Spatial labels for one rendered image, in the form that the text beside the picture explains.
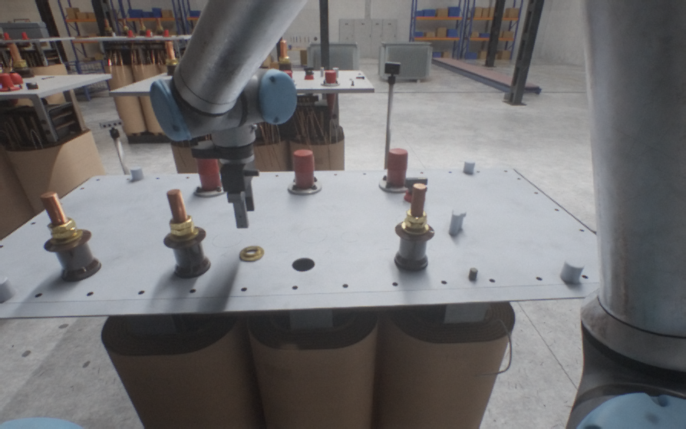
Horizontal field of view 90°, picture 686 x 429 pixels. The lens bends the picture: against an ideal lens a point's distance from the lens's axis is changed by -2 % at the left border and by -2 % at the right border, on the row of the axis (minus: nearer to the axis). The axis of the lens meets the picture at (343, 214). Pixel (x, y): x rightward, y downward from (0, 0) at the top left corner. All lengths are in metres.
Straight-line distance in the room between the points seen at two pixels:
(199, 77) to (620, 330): 0.54
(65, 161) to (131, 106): 3.92
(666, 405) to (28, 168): 3.21
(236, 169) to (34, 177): 2.54
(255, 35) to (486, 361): 1.08
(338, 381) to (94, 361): 2.00
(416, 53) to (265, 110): 12.62
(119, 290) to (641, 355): 0.91
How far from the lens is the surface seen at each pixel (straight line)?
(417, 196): 0.80
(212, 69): 0.48
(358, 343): 1.09
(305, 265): 1.13
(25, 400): 2.90
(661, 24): 0.35
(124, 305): 0.90
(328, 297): 0.79
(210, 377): 1.23
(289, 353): 1.08
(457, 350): 1.16
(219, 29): 0.44
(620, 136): 0.37
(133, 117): 7.02
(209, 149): 0.80
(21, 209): 3.53
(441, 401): 1.34
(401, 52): 13.10
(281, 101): 0.65
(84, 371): 2.86
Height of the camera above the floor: 1.89
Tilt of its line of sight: 29 degrees down
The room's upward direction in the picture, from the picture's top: straight up
